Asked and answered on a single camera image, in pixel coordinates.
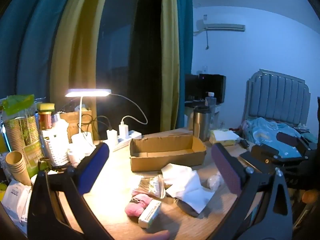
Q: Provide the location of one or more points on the white desk lamp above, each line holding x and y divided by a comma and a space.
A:
87, 93

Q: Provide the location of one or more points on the clear water bottle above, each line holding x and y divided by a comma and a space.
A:
210, 100

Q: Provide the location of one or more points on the light blue blanket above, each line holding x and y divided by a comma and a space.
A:
272, 131

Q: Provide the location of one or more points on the steel thermos cup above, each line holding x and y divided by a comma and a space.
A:
201, 125

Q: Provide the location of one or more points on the white power strip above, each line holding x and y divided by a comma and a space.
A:
125, 141

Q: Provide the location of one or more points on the stack of brown paper cups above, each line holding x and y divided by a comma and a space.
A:
16, 167

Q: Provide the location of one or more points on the yellow curtain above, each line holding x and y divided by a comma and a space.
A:
75, 42
170, 55

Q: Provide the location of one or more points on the white plug adapter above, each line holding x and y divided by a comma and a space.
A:
112, 137

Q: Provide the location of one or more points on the black monitor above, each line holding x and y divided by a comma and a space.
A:
207, 87

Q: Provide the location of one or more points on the person's left hand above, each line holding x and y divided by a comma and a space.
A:
157, 236

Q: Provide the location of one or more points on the clear plastic cotton bag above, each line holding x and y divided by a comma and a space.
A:
215, 182

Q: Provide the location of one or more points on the white wipes packet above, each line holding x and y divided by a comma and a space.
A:
16, 202

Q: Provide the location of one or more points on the brown paper bag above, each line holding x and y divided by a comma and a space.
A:
70, 122

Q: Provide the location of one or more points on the yellow tissue pack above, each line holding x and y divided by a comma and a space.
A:
223, 137

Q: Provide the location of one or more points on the small white bottle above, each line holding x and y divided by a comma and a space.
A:
73, 157

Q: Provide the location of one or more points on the dark window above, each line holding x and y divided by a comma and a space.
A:
130, 55

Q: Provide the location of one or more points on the white air conditioner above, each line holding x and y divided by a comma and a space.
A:
220, 26

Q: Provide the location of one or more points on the grey padded headboard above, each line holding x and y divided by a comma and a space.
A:
277, 97

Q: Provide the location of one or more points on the pink plush ball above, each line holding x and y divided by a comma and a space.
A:
138, 205

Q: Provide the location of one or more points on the white charger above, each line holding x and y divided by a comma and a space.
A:
123, 129

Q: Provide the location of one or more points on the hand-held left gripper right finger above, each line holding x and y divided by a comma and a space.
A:
228, 171

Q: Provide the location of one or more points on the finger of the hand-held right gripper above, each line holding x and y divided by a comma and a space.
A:
287, 138
265, 152

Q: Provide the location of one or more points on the jar with yellow lid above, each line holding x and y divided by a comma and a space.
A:
46, 118

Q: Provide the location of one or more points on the white woven basket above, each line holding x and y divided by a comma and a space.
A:
55, 147

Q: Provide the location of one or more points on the white tissue sheet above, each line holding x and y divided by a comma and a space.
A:
192, 195

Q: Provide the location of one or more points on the green packet of paper cups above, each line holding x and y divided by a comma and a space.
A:
21, 125

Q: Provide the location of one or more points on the brown cardboard box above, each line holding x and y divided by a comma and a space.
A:
160, 158

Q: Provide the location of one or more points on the cotton swab packet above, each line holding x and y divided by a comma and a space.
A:
150, 187

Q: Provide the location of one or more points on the person's right hand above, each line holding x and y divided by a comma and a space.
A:
309, 195

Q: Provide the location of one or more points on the white textured cloth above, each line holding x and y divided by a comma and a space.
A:
178, 173

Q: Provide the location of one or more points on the small white box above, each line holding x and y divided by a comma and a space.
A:
150, 215

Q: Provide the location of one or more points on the teal curtain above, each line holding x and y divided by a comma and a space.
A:
186, 42
30, 30

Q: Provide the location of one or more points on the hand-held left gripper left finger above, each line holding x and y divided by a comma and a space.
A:
94, 170

